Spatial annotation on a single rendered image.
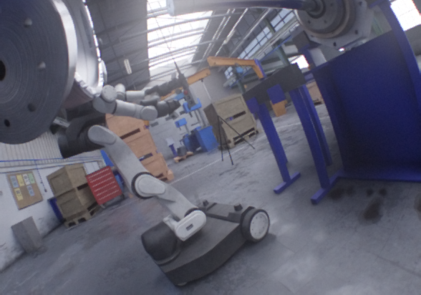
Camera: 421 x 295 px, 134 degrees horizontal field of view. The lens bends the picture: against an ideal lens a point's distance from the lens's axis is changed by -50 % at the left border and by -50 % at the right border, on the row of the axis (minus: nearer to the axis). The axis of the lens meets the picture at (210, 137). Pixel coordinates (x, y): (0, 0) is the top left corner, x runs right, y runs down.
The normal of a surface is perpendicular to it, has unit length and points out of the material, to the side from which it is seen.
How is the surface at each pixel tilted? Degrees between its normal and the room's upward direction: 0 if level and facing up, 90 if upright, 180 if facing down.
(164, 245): 90
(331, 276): 0
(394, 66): 90
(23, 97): 131
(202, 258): 90
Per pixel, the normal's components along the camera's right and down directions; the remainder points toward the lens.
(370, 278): -0.41, -0.91
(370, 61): -0.86, 0.40
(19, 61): 0.40, 0.57
